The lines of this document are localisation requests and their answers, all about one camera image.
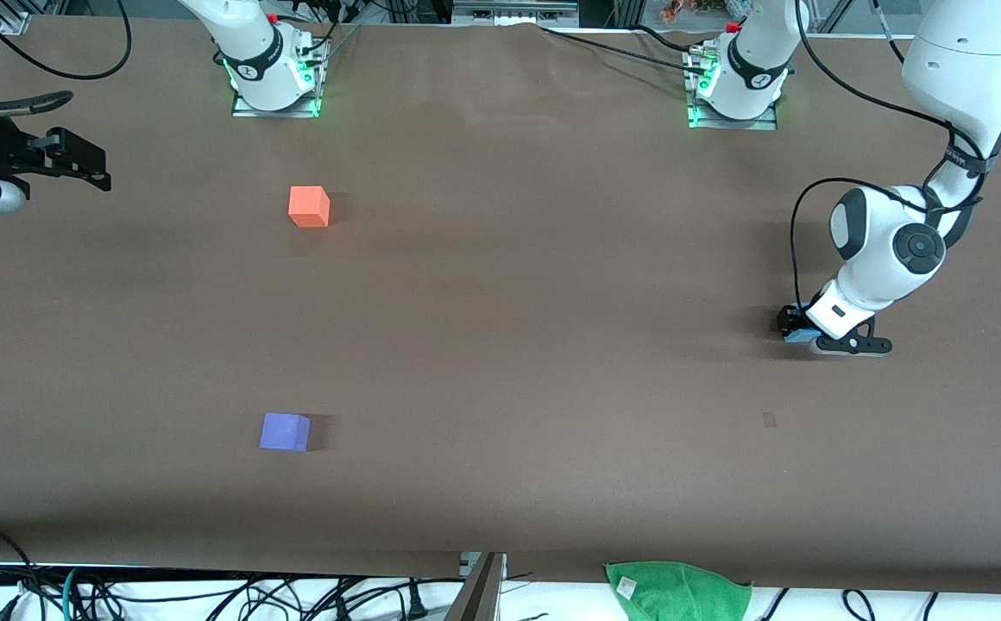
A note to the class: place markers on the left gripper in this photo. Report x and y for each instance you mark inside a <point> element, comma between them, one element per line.
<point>788,320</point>

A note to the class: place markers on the green microfiber cloth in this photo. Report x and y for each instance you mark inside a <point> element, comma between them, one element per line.
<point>677,593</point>

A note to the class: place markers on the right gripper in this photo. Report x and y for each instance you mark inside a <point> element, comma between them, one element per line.
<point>2,147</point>

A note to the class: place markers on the purple foam block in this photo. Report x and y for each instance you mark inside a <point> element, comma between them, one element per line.
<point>283,431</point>

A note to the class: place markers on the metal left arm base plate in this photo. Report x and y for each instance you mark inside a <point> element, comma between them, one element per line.
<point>777,122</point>

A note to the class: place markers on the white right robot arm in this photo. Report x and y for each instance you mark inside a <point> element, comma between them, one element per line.
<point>250,52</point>

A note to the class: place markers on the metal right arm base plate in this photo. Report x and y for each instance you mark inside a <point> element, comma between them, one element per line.
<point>246,110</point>

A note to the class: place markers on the grey metal post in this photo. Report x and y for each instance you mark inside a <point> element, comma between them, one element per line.
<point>476,595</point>

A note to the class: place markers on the grey power strip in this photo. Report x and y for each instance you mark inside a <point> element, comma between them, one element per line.
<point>513,10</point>

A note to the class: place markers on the brown table cover sheet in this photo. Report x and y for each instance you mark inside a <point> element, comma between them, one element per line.
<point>552,388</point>

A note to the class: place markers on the black power plug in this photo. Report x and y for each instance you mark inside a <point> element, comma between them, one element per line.
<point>418,605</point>

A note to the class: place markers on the light blue foam block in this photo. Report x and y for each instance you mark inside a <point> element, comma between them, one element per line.
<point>798,336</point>

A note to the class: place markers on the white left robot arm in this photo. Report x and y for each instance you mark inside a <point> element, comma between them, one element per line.
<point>958,78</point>

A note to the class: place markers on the orange foam block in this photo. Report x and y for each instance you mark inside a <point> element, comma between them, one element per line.
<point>308,207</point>

